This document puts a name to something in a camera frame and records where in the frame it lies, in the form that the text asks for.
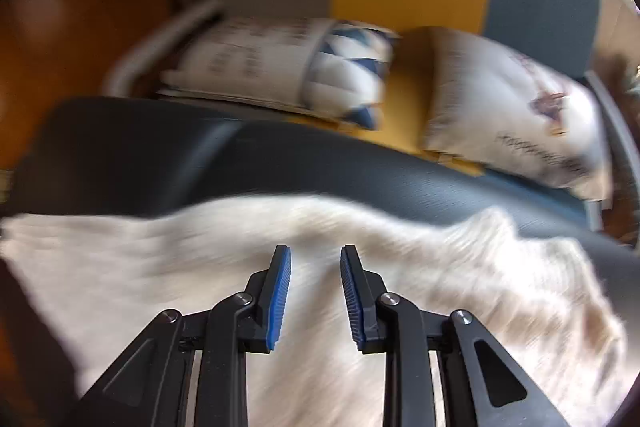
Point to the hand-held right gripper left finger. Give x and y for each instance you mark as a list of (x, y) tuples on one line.
[(278, 302)]

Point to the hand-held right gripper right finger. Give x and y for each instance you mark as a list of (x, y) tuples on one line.
[(352, 302)]

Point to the cream knitted sweater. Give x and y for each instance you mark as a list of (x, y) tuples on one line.
[(150, 277)]

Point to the blue triangle pattern pillow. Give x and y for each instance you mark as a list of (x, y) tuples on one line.
[(345, 72)]

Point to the white deer print pillow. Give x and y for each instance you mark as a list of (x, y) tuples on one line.
[(520, 107)]

